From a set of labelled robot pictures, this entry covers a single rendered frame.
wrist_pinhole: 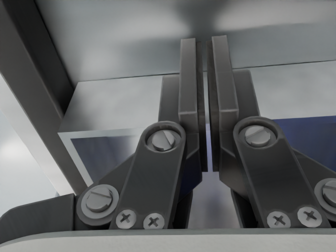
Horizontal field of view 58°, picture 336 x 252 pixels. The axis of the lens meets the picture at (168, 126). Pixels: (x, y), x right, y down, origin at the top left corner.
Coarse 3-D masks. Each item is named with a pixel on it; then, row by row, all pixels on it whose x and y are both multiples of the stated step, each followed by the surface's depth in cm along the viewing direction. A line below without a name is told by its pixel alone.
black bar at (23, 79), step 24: (0, 0) 10; (24, 0) 12; (0, 24) 11; (24, 24) 11; (0, 48) 12; (24, 48) 12; (48, 48) 13; (0, 72) 12; (24, 72) 12; (48, 72) 13; (24, 96) 13; (48, 96) 13; (48, 120) 14; (48, 144) 16; (72, 168) 17
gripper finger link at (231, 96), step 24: (216, 48) 10; (216, 72) 9; (240, 72) 10; (216, 96) 8; (240, 96) 9; (216, 120) 8; (216, 144) 9; (216, 168) 10; (312, 168) 7; (240, 192) 9
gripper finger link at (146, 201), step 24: (144, 144) 8; (168, 144) 8; (144, 168) 7; (168, 168) 7; (144, 192) 7; (168, 192) 7; (192, 192) 10; (120, 216) 6; (144, 216) 6; (168, 216) 6
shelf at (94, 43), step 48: (48, 0) 12; (96, 0) 12; (144, 0) 12; (192, 0) 12; (240, 0) 12; (288, 0) 12; (96, 48) 14; (144, 48) 14; (240, 48) 13; (288, 48) 13; (0, 96) 16
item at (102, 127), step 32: (288, 64) 14; (320, 64) 14; (96, 96) 14; (128, 96) 14; (256, 96) 13; (288, 96) 12; (320, 96) 12; (64, 128) 13; (96, 128) 13; (128, 128) 12; (288, 128) 17; (320, 128) 16; (96, 160) 16; (320, 160) 18; (224, 192) 21; (192, 224) 25; (224, 224) 25
